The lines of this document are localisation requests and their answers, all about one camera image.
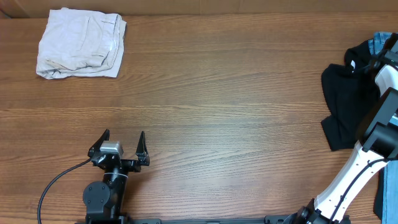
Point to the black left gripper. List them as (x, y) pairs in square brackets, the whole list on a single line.
[(141, 152)]

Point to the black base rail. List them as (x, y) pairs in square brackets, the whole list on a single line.
[(269, 219)]

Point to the black garment with white tag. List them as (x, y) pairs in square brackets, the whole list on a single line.
[(350, 93)]

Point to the light blue denim jeans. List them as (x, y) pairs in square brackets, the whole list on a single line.
[(376, 44)]

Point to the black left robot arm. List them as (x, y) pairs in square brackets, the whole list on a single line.
[(104, 199)]

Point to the folded beige trousers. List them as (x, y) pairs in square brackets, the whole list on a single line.
[(81, 43)]

